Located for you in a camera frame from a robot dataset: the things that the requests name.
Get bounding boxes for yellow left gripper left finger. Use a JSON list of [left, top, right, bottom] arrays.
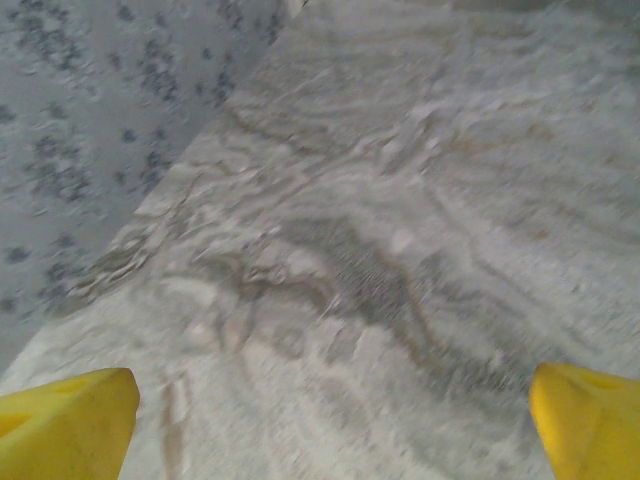
[[0, 367, 141, 480]]

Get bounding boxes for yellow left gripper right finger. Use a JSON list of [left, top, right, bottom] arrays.
[[528, 361, 640, 480]]

